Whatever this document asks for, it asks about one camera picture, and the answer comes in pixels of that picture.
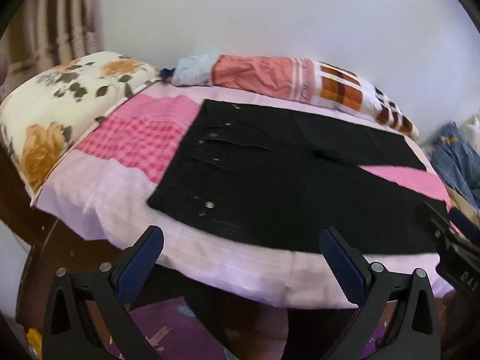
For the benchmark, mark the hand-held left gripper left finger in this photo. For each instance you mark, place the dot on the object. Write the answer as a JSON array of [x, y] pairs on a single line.
[[140, 266]]

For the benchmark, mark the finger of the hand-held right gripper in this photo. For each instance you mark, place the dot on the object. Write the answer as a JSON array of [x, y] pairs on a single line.
[[431, 215], [463, 225]]

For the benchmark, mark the blue clothes pile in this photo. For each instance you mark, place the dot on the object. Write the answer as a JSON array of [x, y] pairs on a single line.
[[453, 150]]

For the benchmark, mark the black pants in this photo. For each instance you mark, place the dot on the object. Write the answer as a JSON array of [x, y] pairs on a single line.
[[262, 180]]

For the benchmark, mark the light blue plastic packet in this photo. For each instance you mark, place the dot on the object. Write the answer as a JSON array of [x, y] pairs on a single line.
[[191, 69]]

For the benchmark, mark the floral pillow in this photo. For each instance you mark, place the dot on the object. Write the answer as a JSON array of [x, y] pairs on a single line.
[[48, 93]]

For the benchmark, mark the purple patterned cloth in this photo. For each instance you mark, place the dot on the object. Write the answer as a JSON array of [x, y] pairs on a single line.
[[157, 318]]

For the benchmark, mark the wooden bed frame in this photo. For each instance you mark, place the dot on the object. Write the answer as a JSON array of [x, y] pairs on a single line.
[[56, 240]]

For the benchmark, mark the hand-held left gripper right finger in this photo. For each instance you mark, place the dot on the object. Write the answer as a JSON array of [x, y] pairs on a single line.
[[345, 270]]

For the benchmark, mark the striped brown curtain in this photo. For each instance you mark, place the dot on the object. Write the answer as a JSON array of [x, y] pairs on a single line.
[[56, 26]]

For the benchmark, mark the small yellow object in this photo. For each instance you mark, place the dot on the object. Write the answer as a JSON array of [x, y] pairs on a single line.
[[33, 339]]

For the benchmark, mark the pink checked bedsheet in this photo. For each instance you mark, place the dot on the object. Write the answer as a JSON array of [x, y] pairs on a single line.
[[112, 195]]

